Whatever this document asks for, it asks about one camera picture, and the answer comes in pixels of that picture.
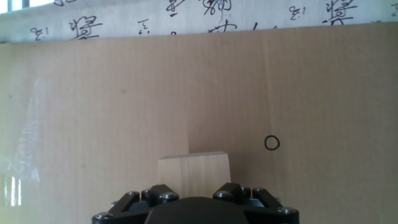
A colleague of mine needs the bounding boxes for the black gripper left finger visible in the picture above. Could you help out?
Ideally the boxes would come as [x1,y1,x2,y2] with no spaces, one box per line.
[91,184,180,224]

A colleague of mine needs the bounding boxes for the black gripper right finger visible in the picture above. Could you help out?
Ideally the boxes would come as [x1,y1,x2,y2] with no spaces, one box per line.
[212,182,300,224]

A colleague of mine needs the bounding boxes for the light wooden block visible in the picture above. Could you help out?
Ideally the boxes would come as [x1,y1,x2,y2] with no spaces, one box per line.
[157,151,232,199]

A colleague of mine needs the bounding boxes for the brown cardboard sheet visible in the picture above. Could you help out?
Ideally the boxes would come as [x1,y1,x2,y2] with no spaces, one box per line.
[0,22,398,224]

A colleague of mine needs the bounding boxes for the clear tape strip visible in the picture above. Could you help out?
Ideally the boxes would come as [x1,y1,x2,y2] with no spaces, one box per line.
[0,77,43,208]

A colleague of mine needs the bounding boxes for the cream calligraphy print cloth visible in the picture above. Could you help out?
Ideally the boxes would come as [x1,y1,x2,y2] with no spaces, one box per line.
[0,0,398,44]

